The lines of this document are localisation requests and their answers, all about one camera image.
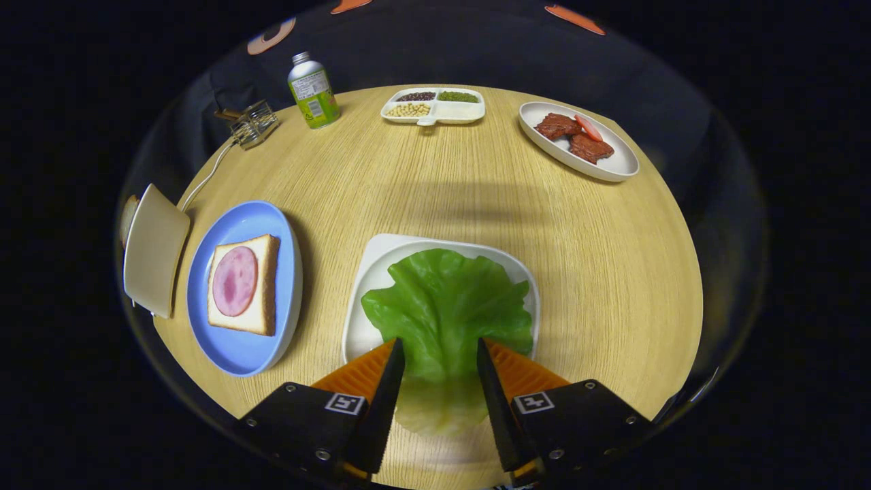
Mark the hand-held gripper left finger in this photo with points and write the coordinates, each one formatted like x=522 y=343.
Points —
x=381 y=422

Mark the blue plate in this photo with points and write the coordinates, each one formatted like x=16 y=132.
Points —
x=238 y=354

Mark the pile of dark red beans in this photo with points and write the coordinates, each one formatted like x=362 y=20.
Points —
x=416 y=96

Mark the red food strip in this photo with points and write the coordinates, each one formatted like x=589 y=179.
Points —
x=588 y=128

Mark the black backdrop cloth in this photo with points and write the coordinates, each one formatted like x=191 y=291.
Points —
x=476 y=54

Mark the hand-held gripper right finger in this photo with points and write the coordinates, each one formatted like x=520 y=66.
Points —
x=500 y=422

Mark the white oval plate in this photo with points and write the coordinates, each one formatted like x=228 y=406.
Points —
x=612 y=163

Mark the pile of green beans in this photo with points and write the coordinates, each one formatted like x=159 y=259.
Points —
x=458 y=97

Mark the white divided dish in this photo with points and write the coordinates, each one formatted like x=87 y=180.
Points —
x=459 y=111

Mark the white toaster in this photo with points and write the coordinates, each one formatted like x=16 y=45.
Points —
x=155 y=252

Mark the pile of yellow soybeans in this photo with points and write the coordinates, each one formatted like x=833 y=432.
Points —
x=408 y=109

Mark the white square plate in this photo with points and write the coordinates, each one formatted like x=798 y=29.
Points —
x=374 y=272

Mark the green lettuce leaf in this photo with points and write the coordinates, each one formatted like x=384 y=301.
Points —
x=442 y=306

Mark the brown wooden stick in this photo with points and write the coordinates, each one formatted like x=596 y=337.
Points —
x=228 y=114

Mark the brown meat slice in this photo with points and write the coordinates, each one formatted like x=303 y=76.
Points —
x=556 y=126
x=590 y=150

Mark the pink ham slice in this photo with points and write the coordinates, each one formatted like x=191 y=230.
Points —
x=235 y=280

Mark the toast slice under ham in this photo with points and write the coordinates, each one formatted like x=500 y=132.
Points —
x=267 y=299

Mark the silver bottle with green label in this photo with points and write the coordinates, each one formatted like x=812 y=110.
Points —
x=313 y=95

